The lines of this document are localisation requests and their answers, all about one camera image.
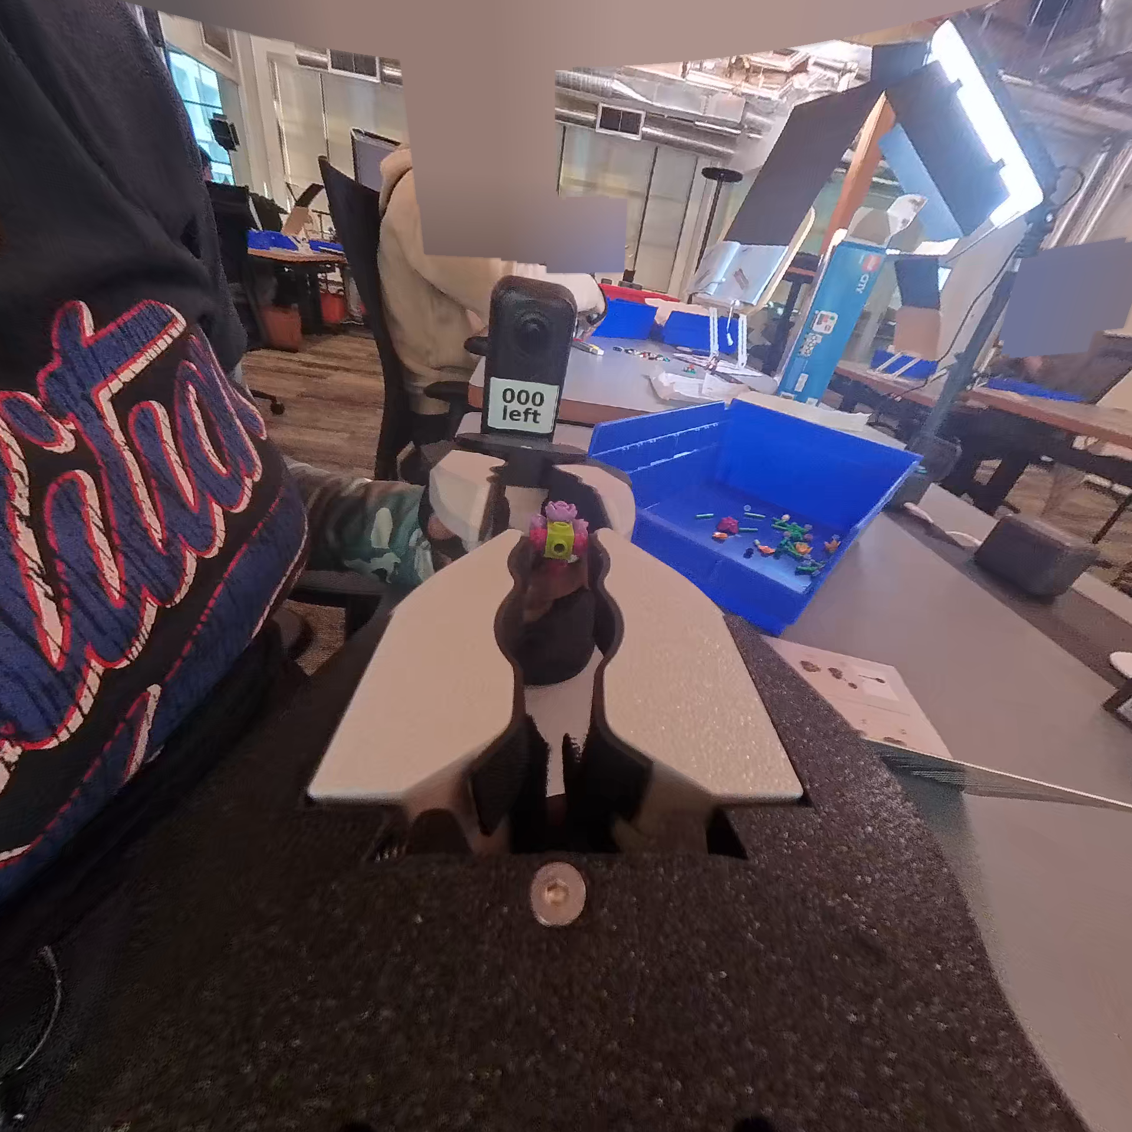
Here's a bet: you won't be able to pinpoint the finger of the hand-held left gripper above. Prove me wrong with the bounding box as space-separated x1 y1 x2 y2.
424 448 517 553
563 464 637 541

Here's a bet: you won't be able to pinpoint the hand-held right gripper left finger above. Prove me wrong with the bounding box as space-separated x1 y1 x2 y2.
310 531 537 847

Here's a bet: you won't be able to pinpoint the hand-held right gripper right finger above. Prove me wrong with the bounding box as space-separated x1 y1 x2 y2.
575 531 805 847

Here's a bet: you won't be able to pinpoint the person's left forearm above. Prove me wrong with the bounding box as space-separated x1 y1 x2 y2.
283 464 464 595

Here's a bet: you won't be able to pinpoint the grey desk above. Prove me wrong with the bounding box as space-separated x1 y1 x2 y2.
451 337 1132 1132

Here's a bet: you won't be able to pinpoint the wooden background desk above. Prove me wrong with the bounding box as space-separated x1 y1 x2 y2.
831 363 1132 518

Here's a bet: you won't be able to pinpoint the black desk lamp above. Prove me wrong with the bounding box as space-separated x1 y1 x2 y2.
871 19 1071 453

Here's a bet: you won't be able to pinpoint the blue storage bin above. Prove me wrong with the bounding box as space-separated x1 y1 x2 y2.
593 297 659 343
659 305 747 355
587 399 920 635

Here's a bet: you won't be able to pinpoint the pile of toy brick pieces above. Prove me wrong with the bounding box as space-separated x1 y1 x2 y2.
694 505 846 581

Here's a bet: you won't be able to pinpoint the instruction booklet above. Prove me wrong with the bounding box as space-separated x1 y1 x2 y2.
764 638 1132 816

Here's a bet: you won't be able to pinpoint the blue printed carton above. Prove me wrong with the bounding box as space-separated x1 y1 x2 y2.
773 236 894 405

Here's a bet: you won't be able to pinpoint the black device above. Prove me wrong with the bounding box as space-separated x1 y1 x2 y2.
973 514 1103 600

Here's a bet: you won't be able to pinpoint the person's dark pants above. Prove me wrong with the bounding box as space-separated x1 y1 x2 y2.
0 620 328 1132

